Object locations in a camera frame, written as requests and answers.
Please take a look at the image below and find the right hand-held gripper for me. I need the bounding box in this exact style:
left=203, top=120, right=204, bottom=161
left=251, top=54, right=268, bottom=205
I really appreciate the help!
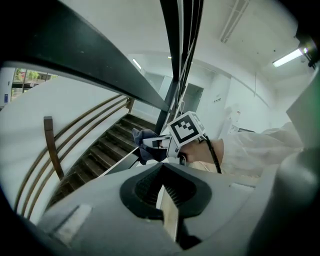
left=141, top=110, right=207, bottom=166

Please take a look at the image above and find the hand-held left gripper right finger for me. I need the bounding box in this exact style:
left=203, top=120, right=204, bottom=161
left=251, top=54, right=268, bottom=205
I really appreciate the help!
left=162, top=162, right=266, bottom=256

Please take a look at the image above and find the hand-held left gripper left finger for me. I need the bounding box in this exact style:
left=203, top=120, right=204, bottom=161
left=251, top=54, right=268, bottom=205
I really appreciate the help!
left=36, top=162, right=182, bottom=256

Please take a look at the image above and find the dark blue cloth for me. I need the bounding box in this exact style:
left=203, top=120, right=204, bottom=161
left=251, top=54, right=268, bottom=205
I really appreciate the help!
left=131, top=127, right=168, bottom=166

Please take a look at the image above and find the dark wooden handrail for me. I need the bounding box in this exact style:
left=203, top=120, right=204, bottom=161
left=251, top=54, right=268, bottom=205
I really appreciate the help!
left=0, top=0, right=205, bottom=179

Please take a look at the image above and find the person's right forearm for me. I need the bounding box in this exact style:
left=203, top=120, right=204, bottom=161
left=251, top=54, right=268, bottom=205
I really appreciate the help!
left=180, top=121, right=305, bottom=176

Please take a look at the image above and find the grey door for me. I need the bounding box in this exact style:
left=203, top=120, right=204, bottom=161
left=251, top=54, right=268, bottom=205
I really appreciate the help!
left=182, top=83, right=205, bottom=115

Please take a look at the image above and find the dark staircase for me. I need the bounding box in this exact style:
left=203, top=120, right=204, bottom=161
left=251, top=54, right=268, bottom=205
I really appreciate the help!
left=48, top=113, right=157, bottom=208

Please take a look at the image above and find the large window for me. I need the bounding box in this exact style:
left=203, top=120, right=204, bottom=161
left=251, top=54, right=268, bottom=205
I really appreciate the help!
left=10, top=67, right=60, bottom=102

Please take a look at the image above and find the black cable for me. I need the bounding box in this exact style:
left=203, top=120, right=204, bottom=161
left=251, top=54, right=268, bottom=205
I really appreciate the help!
left=197, top=134, right=223, bottom=175

